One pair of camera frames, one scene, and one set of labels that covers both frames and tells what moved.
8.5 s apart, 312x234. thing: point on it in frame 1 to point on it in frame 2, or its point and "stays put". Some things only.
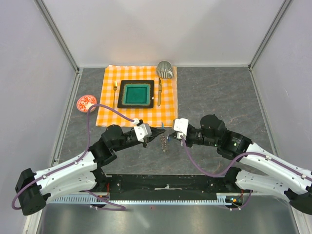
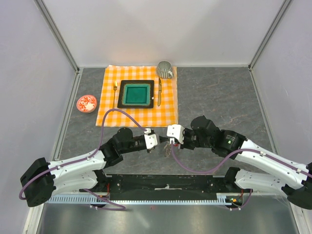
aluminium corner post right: (285, 4) stays put
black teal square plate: (136, 94) stays put
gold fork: (115, 86) stays put
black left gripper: (155, 132) to (162, 139)
